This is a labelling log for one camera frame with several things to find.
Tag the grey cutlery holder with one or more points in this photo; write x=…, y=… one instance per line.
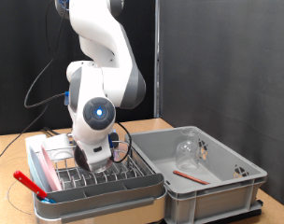
x=70, y=202

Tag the clear wine glass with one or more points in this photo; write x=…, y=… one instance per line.
x=187, y=155

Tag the dark grey backdrop panel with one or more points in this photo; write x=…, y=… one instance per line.
x=235, y=62

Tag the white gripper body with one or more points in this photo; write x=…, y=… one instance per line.
x=100, y=161

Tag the black backdrop curtain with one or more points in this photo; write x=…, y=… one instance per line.
x=17, y=46

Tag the pink plastic plate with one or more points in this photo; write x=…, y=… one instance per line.
x=51, y=171

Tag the aluminium frame post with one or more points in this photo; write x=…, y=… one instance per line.
x=157, y=62

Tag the white box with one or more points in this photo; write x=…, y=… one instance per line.
x=56, y=141

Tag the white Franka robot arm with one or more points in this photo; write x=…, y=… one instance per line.
x=98, y=46

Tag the brown wooden stick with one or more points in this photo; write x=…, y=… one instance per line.
x=191, y=178

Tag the grey plastic crate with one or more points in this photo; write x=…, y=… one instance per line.
x=223, y=199

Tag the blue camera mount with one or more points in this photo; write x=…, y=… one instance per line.
x=110, y=140

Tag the light blue plastic plate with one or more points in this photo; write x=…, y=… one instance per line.
x=36, y=169

